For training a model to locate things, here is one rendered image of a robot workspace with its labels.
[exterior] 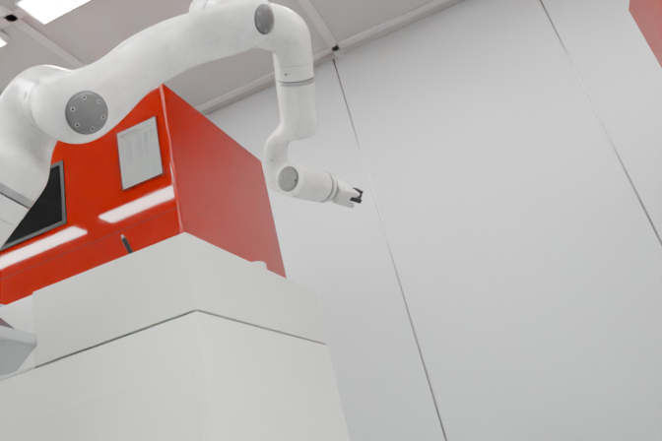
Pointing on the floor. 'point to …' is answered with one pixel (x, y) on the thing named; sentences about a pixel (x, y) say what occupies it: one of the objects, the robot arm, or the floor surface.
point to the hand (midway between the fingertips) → (355, 194)
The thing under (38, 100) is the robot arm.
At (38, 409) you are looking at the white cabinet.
